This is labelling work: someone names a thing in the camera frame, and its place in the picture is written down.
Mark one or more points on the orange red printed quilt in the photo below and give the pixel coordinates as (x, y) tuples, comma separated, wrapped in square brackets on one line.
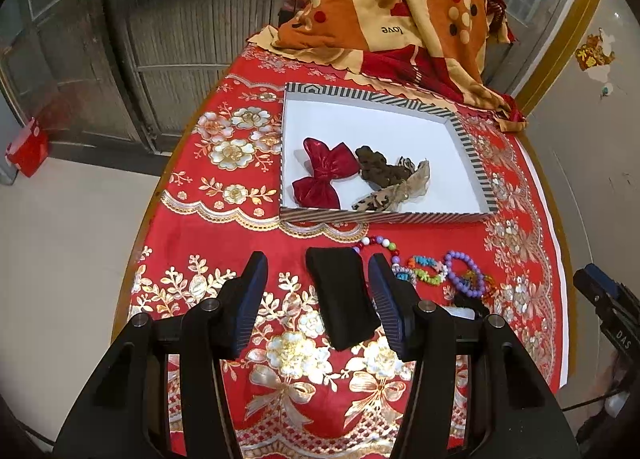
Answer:
[(350, 4)]

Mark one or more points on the brown fuzzy scrunchie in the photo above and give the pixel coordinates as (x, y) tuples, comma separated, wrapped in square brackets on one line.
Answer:
[(377, 168)]

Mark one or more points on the torn wall sticker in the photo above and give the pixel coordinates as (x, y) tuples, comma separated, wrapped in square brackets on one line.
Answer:
[(596, 56)]

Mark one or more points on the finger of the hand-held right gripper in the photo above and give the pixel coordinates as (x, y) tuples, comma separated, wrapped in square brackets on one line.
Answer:
[(595, 281)]

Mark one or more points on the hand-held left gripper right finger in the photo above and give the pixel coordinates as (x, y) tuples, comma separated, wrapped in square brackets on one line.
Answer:
[(386, 301)]

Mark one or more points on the red paper bag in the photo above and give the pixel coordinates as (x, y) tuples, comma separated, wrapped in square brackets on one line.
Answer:
[(29, 149)]

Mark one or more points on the red floral tablecloth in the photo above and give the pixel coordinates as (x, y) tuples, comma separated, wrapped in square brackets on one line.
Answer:
[(200, 239)]

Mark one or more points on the striped rim white box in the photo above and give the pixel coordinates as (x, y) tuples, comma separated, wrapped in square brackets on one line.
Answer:
[(390, 149)]

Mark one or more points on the leopard print gauze bow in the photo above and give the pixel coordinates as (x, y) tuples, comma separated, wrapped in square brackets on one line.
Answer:
[(400, 191)]

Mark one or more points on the red satin hair bow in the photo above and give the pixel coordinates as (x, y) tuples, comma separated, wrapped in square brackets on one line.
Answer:
[(322, 169)]

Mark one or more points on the black cloth headband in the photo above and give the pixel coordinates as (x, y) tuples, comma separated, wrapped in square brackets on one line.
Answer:
[(342, 299)]

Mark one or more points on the grey metal door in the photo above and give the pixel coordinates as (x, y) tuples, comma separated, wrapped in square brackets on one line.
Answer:
[(165, 29)]

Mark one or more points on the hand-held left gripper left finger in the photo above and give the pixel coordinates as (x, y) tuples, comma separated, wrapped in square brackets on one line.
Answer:
[(249, 301)]

